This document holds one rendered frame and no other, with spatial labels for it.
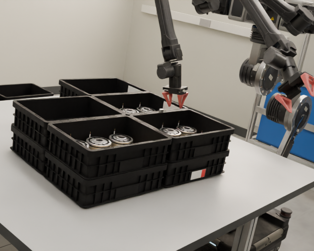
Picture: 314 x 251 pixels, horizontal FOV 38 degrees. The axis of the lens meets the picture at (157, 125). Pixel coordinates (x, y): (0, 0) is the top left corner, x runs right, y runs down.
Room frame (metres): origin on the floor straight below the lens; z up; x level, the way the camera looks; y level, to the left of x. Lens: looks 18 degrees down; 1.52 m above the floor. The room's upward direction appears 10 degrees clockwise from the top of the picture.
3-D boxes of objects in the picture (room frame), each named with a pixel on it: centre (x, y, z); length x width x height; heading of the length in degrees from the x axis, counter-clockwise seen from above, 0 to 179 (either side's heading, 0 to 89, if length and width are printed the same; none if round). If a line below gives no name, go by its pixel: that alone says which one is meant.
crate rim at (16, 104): (1.90, 0.38, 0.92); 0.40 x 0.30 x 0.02; 135
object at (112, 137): (1.81, 0.14, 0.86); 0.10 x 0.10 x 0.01
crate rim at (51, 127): (1.69, 0.17, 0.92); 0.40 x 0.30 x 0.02; 135
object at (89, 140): (1.74, 0.22, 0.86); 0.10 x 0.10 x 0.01
